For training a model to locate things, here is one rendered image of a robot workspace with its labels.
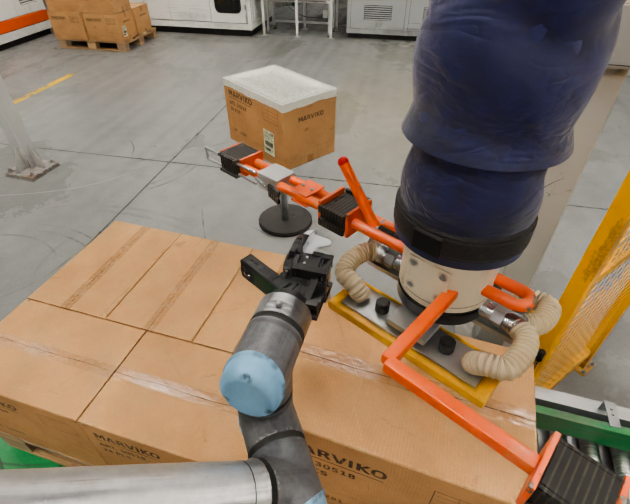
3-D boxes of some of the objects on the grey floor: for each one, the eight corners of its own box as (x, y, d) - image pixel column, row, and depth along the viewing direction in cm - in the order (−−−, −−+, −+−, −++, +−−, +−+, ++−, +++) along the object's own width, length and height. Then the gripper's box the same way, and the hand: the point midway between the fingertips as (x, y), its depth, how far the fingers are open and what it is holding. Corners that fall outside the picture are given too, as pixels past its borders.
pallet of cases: (157, 36, 739) (144, -25, 681) (126, 52, 662) (107, -15, 604) (96, 32, 758) (78, -27, 700) (58, 48, 681) (34, -18, 623)
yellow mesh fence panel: (577, 352, 225) (972, -247, 90) (595, 365, 219) (1049, -258, 84) (470, 444, 187) (876, -354, 52) (489, 463, 181) (1006, -388, 46)
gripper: (316, 333, 71) (344, 254, 87) (316, 295, 66) (346, 219, 81) (268, 322, 73) (305, 247, 89) (264, 285, 67) (304, 212, 83)
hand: (309, 235), depth 85 cm, fingers closed
